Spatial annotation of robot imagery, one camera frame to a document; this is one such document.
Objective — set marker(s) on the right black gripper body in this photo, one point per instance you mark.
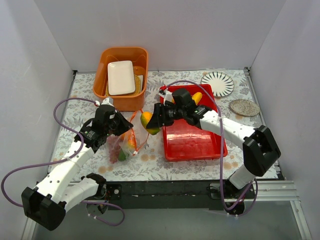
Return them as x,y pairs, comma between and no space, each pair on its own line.
162,115

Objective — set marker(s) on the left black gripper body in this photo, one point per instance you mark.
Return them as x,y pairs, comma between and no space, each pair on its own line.
117,122

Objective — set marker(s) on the green yellow papaya toy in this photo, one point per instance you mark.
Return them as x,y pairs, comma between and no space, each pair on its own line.
145,119

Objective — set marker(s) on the purple grape bunch toy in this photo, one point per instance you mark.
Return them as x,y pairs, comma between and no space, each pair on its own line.
113,146

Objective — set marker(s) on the yellow elongated mango toy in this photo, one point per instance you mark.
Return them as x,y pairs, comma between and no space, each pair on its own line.
196,97

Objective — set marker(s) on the clear zip top bag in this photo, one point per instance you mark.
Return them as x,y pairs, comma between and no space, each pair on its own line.
140,135

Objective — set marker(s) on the orange green mango toy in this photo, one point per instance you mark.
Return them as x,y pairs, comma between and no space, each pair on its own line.
126,151

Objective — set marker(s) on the orange tangerine toy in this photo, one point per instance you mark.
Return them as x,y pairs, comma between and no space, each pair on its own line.
126,137

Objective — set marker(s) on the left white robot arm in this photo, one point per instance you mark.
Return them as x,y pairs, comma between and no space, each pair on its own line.
49,201

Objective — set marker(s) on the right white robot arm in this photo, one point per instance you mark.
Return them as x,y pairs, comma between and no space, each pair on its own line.
260,150

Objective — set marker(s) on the yellow tray in bin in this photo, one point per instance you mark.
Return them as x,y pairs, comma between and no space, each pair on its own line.
138,89

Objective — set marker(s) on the white rectangular plate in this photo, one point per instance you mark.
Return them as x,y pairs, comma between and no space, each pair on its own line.
120,76

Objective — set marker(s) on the white striped round plate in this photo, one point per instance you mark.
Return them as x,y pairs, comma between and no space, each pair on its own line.
222,85

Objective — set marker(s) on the speckled round coaster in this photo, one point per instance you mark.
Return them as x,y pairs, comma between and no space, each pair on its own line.
244,107

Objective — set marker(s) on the orange plastic bin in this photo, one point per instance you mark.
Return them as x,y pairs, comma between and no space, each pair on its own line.
139,57

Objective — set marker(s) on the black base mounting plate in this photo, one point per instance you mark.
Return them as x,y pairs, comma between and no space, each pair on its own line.
169,194

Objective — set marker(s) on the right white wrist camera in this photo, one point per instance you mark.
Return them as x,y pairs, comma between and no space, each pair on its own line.
166,96

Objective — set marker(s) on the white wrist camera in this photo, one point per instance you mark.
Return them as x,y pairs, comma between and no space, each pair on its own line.
107,101
166,96

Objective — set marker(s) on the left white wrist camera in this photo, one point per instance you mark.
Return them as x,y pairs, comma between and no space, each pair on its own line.
107,101

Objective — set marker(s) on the aluminium frame rail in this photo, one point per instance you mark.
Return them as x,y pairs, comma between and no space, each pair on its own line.
275,191

